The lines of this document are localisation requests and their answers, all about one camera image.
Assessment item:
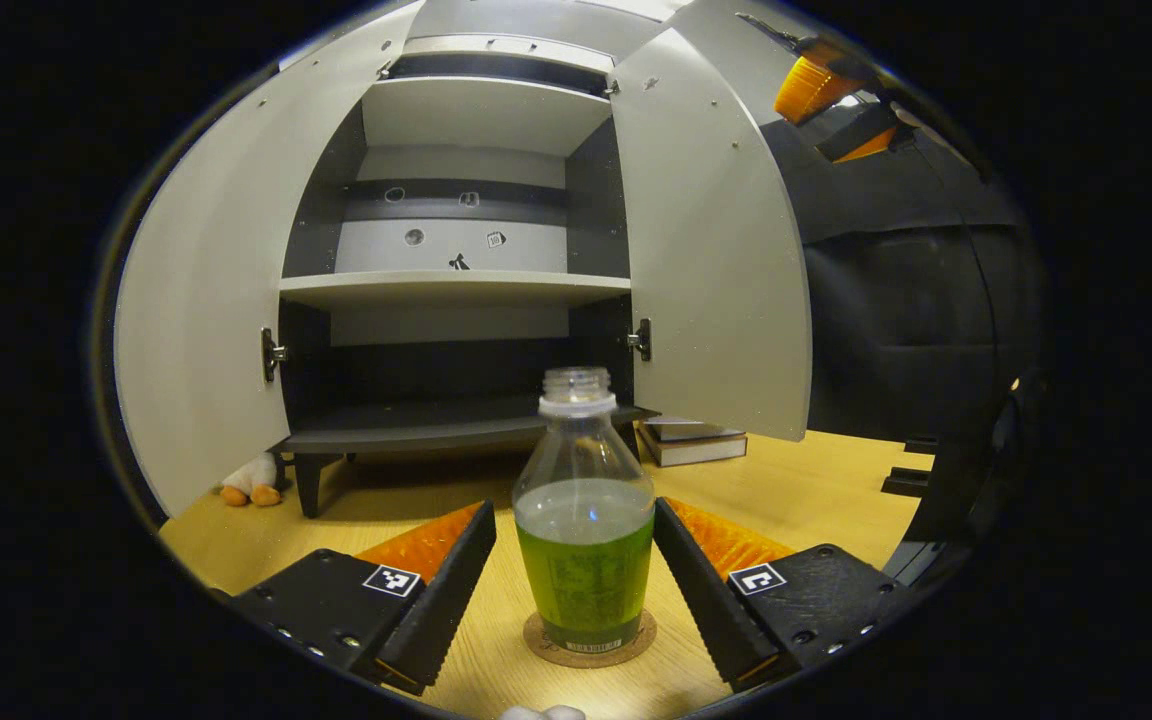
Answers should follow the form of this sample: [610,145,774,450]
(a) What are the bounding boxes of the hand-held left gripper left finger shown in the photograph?
[234,500,499,698]

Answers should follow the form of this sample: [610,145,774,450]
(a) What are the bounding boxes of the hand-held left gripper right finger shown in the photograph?
[649,497,922,696]

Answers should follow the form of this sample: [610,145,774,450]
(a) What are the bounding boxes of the green drink bottle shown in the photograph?
[512,367,657,653]

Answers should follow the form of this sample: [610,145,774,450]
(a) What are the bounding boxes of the round cork coaster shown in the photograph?
[523,610,658,669]

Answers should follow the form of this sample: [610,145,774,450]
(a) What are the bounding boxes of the grey cabinet door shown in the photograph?
[608,27,814,442]
[113,0,427,518]

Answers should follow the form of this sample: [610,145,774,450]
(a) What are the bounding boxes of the grey cabinet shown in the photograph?
[276,35,662,519]

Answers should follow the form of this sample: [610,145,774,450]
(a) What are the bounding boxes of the penguin plush toy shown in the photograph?
[219,452,285,508]

